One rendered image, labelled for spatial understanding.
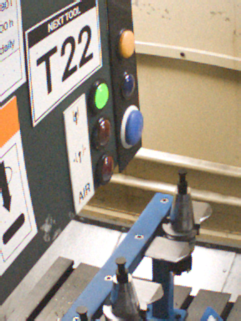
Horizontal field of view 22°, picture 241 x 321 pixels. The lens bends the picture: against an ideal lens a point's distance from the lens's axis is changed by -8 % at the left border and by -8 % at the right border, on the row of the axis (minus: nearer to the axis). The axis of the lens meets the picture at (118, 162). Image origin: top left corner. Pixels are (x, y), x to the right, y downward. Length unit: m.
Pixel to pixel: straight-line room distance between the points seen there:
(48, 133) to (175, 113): 0.97
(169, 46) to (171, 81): 0.10
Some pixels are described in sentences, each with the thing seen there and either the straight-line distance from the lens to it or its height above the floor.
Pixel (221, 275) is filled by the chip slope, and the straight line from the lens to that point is 1.52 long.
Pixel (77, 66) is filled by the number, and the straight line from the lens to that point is 0.44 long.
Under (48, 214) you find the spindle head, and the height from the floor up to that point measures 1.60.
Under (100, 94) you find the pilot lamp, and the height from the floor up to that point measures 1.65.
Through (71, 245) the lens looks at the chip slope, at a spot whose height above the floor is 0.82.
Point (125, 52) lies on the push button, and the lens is 0.50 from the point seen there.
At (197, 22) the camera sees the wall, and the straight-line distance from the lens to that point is 1.26.
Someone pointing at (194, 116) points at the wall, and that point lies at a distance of 1.37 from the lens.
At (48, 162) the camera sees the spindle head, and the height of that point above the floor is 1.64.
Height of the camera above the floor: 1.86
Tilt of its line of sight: 32 degrees down
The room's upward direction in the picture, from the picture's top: 4 degrees counter-clockwise
